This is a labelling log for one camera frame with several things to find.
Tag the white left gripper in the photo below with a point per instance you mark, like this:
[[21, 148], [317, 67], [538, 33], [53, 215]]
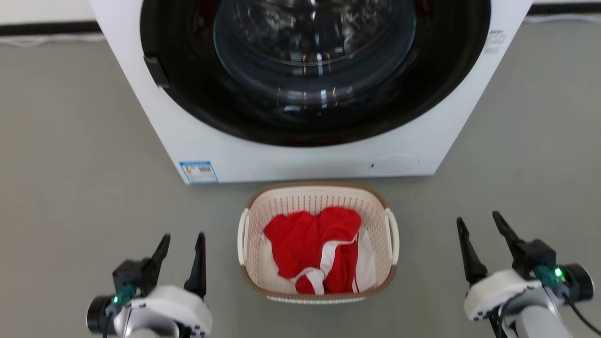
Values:
[[173, 310]]

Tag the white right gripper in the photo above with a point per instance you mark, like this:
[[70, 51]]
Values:
[[497, 291]]

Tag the cream perforated laundry basket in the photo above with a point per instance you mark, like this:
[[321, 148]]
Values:
[[281, 202]]

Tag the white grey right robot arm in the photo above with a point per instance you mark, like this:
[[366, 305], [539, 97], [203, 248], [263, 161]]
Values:
[[540, 321]]

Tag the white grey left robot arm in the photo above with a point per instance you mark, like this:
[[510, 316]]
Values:
[[150, 333]]

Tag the blue-edged energy label sticker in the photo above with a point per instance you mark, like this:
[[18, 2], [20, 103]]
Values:
[[198, 172]]

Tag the red garment with white trim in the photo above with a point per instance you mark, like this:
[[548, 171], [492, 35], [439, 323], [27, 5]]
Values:
[[305, 239]]

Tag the white front-load washing machine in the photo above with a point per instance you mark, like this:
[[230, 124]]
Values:
[[305, 159]]

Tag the black round washer door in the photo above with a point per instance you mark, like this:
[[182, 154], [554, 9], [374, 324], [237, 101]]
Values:
[[188, 94]]

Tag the black washer door latch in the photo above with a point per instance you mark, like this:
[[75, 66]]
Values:
[[156, 71]]

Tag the grey printed text sticker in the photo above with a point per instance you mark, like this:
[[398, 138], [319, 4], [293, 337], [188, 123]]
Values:
[[495, 41]]

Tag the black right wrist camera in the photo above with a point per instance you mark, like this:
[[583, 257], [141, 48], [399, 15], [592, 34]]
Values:
[[578, 281]]

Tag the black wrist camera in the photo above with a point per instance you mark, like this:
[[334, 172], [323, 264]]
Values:
[[97, 315], [578, 281]]

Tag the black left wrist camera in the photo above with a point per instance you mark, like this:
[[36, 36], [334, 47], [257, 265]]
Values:
[[97, 315]]

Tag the black wall baseboard strip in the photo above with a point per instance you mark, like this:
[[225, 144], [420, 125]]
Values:
[[47, 29], [563, 8]]

